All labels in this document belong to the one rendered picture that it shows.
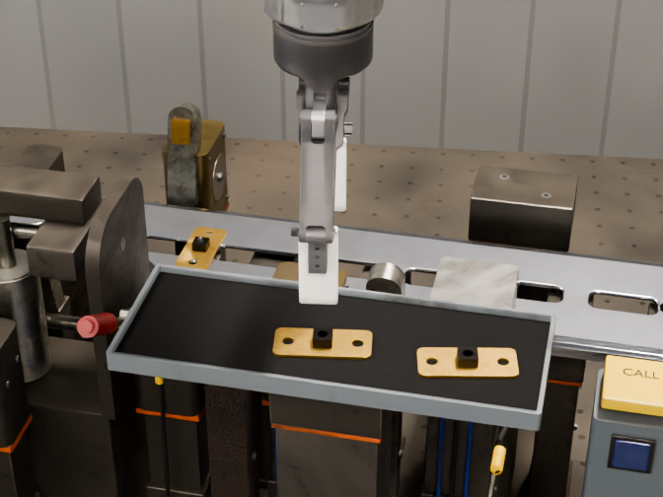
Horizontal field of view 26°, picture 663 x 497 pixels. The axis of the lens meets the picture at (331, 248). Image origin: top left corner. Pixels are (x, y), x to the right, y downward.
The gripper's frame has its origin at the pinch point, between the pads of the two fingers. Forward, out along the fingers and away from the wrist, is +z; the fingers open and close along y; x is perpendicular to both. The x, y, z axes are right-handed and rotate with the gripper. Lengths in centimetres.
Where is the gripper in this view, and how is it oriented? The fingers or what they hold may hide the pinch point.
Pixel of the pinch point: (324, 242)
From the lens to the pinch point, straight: 117.6
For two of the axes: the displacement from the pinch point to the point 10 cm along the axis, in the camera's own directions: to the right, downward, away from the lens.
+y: -0.6, 5.6, -8.3
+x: 10.0, 0.3, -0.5
